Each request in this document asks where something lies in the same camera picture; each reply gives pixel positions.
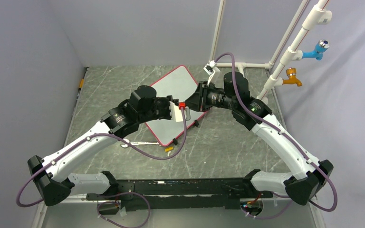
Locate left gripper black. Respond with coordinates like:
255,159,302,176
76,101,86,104
138,95,178,124

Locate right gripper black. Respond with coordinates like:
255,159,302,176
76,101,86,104
183,81,236,113

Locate whiteboard with red rim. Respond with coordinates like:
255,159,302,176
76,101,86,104
145,65,197,146

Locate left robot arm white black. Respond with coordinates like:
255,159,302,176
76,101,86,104
27,85,181,206

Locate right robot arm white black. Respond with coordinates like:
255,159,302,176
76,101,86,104
185,72,333,205

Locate silver combination wrench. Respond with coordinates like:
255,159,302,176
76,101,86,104
120,139,161,148

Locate orange tap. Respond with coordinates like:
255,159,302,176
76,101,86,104
282,67,302,87

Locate blue tap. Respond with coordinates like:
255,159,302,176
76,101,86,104
302,40,330,61

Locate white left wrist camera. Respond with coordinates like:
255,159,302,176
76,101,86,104
170,101,191,123

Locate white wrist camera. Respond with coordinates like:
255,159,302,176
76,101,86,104
203,60,220,86
170,101,191,123

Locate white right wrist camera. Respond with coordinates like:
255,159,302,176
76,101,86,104
203,60,220,86

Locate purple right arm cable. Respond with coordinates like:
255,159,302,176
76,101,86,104
214,52,338,220

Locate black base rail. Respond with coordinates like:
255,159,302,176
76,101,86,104
86,178,272,211

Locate white pvc pipe frame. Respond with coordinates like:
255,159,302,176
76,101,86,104
210,0,332,103

